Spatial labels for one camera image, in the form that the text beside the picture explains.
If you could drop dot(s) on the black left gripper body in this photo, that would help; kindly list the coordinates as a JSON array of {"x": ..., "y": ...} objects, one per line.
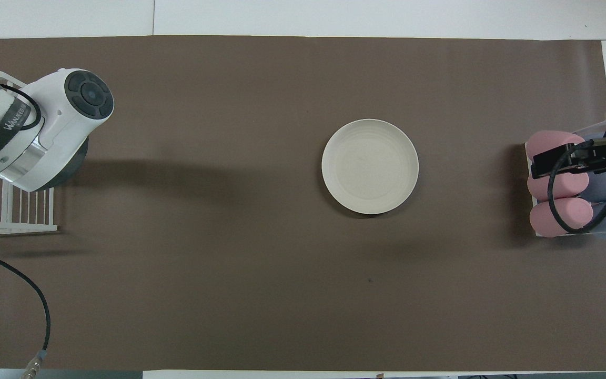
[{"x": 77, "y": 163}]

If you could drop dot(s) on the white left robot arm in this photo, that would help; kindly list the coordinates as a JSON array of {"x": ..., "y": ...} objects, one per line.
[{"x": 56, "y": 121}]

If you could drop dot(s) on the cream round plate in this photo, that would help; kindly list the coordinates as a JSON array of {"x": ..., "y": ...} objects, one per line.
[{"x": 370, "y": 166}]

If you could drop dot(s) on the pink plastic cup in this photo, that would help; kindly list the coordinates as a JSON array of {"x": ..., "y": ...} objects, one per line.
[
  {"x": 550, "y": 139},
  {"x": 571, "y": 210},
  {"x": 574, "y": 185}
]

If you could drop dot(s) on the brown table mat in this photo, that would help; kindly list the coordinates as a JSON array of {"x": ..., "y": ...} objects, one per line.
[{"x": 229, "y": 289}]

